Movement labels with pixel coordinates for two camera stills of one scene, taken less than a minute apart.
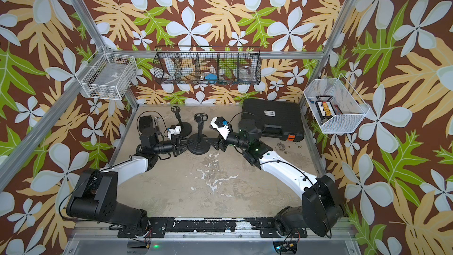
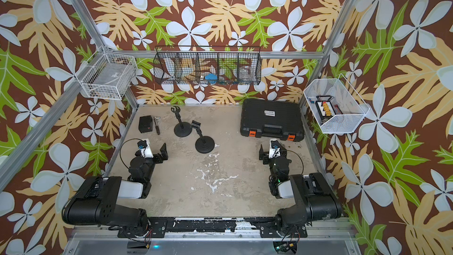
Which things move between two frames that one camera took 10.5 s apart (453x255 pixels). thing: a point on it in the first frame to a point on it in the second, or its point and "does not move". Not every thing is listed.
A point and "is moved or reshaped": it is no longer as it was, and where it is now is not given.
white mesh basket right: (337, 108) does not move
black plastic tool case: (280, 118) does not move
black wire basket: (208, 65) does not move
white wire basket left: (107, 75) does not move
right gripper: (223, 145) to (264, 155)
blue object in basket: (211, 77) does not move
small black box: (144, 121) does not move
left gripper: (177, 145) to (164, 156)
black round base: (198, 144) is moved or reshaped
